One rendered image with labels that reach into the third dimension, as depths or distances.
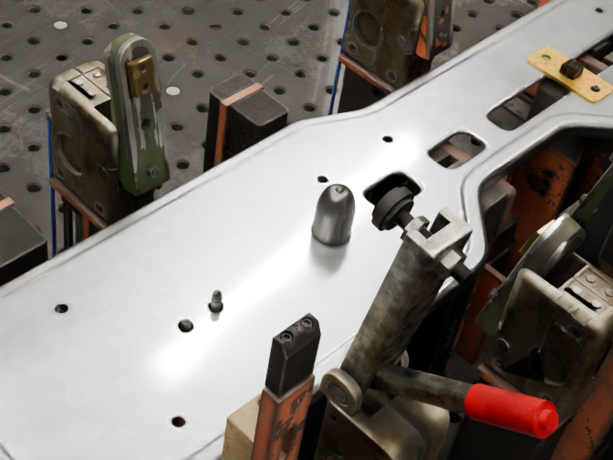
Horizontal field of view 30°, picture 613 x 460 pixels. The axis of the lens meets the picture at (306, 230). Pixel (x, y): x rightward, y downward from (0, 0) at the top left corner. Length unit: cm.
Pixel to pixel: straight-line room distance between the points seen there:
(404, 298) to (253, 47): 98
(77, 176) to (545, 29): 50
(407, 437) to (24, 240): 36
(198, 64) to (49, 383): 82
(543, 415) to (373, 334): 11
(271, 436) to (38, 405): 21
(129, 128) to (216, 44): 69
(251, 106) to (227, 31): 59
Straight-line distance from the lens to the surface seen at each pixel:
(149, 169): 95
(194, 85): 153
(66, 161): 102
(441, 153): 104
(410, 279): 65
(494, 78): 112
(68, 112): 97
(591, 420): 99
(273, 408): 63
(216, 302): 85
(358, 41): 120
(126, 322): 85
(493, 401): 68
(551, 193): 121
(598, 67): 121
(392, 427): 75
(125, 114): 92
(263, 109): 104
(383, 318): 68
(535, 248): 83
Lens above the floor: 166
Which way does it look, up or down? 45 degrees down
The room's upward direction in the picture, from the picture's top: 10 degrees clockwise
